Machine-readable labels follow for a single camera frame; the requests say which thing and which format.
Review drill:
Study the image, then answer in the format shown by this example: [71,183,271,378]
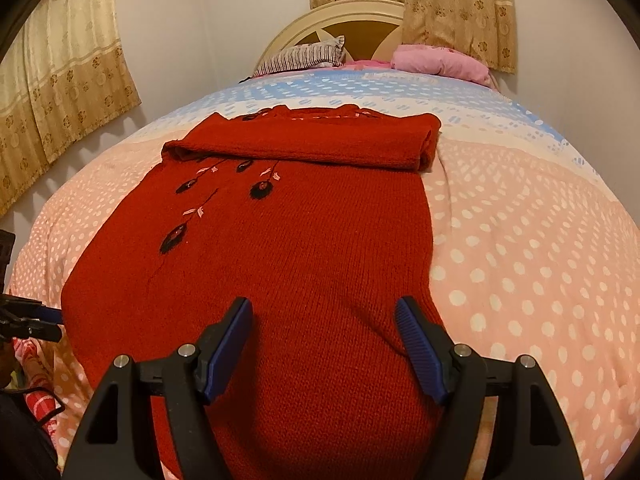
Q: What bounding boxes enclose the striped grey pillow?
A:
[253,36,345,77]

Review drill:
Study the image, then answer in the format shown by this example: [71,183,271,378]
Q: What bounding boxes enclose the cream wooden headboard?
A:
[257,0,405,65]

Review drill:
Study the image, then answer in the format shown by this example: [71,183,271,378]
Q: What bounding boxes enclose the beige curtain on left wall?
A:
[1,0,141,211]

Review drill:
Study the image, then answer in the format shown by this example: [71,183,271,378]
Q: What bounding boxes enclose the pink bed sheet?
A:
[341,60,392,70]

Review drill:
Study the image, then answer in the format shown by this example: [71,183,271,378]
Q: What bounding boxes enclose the cluttered items by wall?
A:
[12,338,65,440]

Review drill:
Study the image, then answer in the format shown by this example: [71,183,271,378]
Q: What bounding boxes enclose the red knitted sweater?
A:
[61,105,440,479]

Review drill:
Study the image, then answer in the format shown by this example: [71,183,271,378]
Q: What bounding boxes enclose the pink blue dotted bed cover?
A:
[9,68,639,479]

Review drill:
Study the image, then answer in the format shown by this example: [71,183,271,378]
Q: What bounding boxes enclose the pink pillow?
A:
[390,44,492,88]

